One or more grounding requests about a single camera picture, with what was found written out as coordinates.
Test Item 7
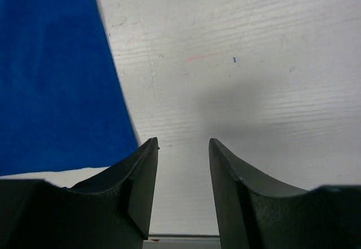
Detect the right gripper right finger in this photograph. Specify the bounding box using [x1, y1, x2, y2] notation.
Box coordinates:
[209, 139, 360, 248]

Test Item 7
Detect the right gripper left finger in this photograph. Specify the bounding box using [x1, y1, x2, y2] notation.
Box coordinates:
[1, 138, 159, 248]

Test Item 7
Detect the blue towel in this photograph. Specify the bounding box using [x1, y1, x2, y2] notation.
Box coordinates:
[1, 0, 138, 175]

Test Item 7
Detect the aluminium rail frame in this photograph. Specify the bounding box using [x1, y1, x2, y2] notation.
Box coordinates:
[143, 234, 221, 249]

